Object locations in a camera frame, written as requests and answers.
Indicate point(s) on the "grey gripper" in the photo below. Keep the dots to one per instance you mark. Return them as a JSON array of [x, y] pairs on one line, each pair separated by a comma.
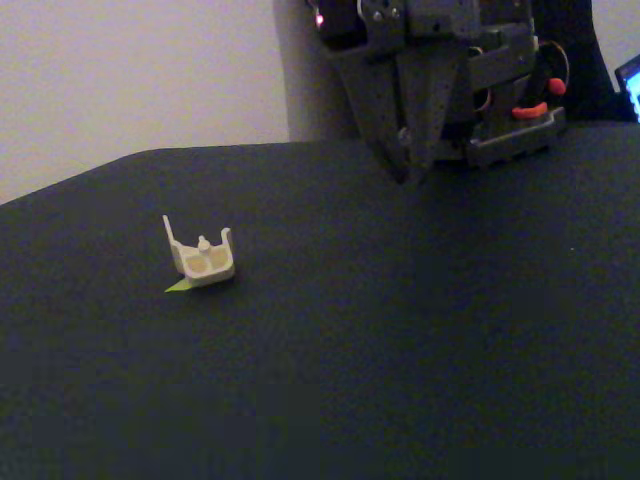
[[400, 95]]

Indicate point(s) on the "white plastic part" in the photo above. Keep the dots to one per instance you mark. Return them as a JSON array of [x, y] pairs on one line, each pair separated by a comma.
[[205, 267]]

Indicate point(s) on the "dark blue desk mat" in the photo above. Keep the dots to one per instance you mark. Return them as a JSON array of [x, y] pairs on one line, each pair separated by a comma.
[[350, 325]]

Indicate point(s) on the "black clamp with orange tips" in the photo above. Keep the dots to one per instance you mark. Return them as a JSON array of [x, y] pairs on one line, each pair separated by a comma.
[[530, 111]]

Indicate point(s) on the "black office chair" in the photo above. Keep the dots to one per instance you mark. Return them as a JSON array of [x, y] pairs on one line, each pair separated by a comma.
[[585, 60]]

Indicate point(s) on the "green tape marker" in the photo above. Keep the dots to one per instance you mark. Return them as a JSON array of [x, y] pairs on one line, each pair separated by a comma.
[[175, 287]]

